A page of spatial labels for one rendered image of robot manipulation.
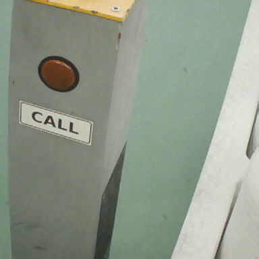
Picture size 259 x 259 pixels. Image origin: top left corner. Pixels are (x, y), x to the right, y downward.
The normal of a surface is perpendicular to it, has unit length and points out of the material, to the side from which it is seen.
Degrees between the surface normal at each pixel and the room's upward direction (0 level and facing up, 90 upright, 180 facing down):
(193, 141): 0
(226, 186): 0
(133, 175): 0
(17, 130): 90
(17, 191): 90
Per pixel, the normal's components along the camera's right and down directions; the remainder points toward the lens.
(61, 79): -0.24, 0.65
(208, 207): 0.11, -0.72
